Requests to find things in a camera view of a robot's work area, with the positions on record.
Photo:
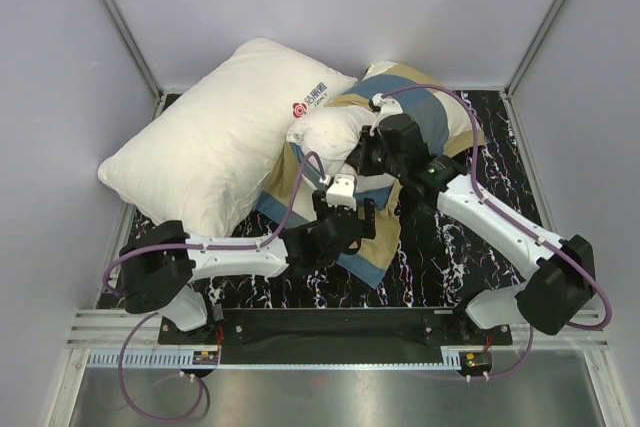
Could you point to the plain white pillow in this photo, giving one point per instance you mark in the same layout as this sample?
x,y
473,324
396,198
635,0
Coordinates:
x,y
204,159

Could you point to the aluminium frame post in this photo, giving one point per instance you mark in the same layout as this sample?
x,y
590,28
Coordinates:
x,y
542,32
124,32

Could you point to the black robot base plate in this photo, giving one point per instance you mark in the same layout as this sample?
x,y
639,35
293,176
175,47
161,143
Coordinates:
x,y
340,339

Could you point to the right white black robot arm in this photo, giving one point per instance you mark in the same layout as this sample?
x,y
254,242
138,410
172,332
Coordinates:
x,y
557,273

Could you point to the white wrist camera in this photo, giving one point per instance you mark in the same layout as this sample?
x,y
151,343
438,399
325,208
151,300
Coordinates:
x,y
341,192
384,106

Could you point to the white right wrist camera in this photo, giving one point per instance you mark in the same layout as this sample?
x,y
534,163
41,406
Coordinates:
x,y
384,106

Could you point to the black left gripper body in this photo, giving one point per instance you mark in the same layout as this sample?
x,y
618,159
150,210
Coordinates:
x,y
322,209

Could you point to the blue beige patchwork pillowcase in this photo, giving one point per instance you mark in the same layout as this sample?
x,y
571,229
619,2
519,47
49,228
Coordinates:
x,y
389,93

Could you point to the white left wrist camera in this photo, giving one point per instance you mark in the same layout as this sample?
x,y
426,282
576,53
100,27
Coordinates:
x,y
341,192

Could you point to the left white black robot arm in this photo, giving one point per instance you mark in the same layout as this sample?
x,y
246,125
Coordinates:
x,y
157,271

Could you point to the aluminium frame post right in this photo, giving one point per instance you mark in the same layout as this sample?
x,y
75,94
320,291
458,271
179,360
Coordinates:
x,y
542,32

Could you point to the white slotted cable duct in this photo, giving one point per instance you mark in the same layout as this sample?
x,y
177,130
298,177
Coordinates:
x,y
161,359

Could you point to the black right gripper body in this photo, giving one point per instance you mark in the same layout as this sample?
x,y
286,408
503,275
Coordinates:
x,y
372,159

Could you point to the aluminium frame post left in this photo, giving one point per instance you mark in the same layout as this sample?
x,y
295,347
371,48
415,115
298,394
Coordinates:
x,y
124,32

